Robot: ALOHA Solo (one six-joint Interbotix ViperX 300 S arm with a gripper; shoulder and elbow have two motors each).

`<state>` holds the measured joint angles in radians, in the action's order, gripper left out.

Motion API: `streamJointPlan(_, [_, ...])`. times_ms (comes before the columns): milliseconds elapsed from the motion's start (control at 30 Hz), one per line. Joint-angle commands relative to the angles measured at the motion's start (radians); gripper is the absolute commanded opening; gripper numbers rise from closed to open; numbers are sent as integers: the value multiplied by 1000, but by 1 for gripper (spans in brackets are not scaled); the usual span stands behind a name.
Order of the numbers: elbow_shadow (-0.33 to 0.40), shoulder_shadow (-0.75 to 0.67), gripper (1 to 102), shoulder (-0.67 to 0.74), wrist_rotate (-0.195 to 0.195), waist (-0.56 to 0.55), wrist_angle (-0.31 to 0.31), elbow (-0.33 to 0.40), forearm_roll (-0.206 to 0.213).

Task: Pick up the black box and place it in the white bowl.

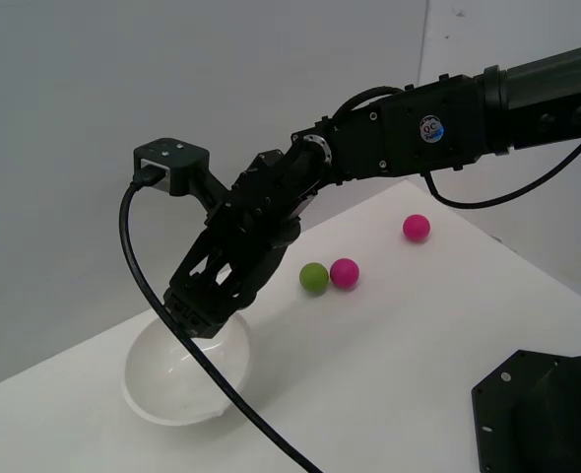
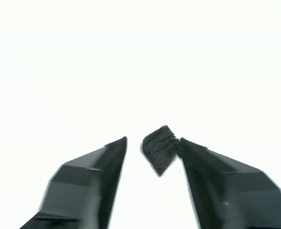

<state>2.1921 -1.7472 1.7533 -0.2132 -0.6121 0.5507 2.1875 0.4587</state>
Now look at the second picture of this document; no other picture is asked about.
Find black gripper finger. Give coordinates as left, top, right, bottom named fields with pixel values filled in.
left=177, top=137, right=281, bottom=229
left=18, top=136, right=128, bottom=229

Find black foam box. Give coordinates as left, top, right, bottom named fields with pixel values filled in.
left=139, top=124, right=180, bottom=178

